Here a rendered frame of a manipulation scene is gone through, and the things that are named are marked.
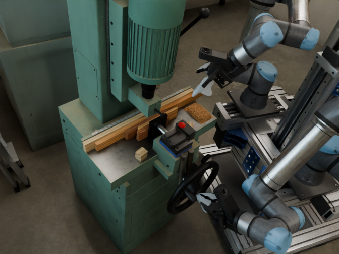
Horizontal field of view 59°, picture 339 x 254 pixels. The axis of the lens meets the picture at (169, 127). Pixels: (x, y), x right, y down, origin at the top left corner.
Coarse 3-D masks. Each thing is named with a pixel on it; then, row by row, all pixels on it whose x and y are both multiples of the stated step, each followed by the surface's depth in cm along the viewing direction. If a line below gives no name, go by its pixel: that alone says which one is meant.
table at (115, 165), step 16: (208, 128) 142; (112, 144) 123; (128, 144) 124; (144, 144) 125; (96, 160) 117; (112, 160) 118; (128, 160) 119; (144, 160) 120; (112, 176) 113; (128, 176) 117
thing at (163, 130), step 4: (160, 116) 124; (152, 120) 122; (156, 120) 122; (160, 120) 124; (164, 120) 127; (152, 124) 122; (156, 124) 124; (160, 124) 126; (164, 124) 129; (152, 128) 124; (156, 128) 126; (160, 128) 125; (164, 128) 125; (148, 132) 126; (152, 132) 126; (156, 132) 128; (160, 132) 125; (164, 132) 123; (148, 136) 128
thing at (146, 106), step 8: (128, 88) 123; (136, 88) 123; (128, 96) 126; (136, 96) 121; (136, 104) 124; (144, 104) 119; (152, 104) 118; (160, 104) 122; (144, 112) 122; (152, 112) 122
